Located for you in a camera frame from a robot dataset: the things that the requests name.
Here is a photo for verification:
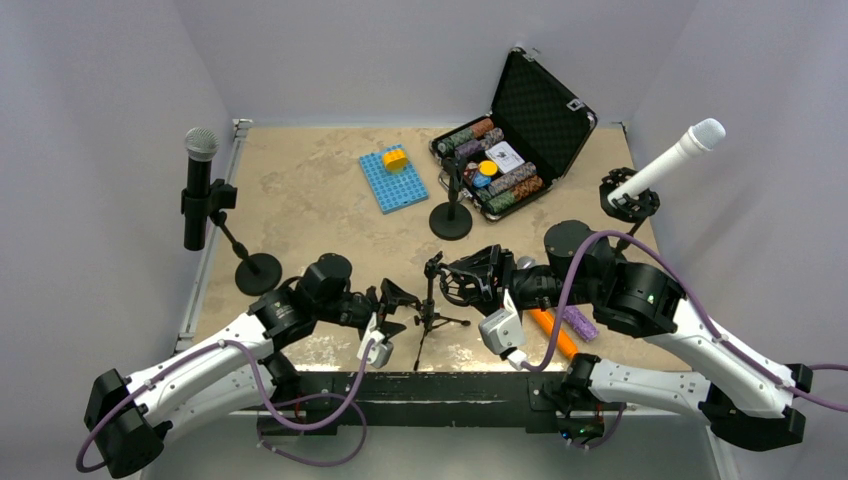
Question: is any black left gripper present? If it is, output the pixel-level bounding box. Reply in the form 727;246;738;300
314;278;417;338

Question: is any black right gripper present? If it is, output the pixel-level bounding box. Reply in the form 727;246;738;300
446;244;590;313

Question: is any black tripod shock-mount stand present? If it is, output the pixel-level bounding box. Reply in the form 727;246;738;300
413;251;493;372

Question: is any orange microphone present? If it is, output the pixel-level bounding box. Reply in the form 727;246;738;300
526;309;579;360

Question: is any black round-base mic stand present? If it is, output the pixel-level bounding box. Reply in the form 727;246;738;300
429;156;473;241

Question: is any purple glitter microphone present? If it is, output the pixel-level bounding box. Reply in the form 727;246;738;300
516;256;601;343

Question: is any white microphone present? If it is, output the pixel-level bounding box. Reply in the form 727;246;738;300
607;118;726;206

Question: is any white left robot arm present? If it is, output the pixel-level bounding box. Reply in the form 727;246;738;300
76;253;420;478

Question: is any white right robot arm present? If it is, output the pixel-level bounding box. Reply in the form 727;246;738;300
438;220;813;452

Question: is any black round-base stand left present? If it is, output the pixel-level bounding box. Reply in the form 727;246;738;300
206;179;283;296

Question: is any black microphone silver grille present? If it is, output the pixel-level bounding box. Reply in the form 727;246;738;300
181;127;219;251

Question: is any blue lego baseplate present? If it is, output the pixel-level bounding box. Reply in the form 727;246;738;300
358;144;429;214

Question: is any yellow lego brick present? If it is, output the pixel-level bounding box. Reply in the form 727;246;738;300
381;148;409;174

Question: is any black poker chip case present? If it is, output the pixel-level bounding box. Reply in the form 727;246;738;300
429;46;598;223

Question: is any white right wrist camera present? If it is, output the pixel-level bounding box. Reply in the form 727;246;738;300
478;290;527;371

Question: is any black table front rail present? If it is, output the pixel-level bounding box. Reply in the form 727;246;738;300
235;370;627;439

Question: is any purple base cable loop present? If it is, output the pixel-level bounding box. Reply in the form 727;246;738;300
256;390;369;466

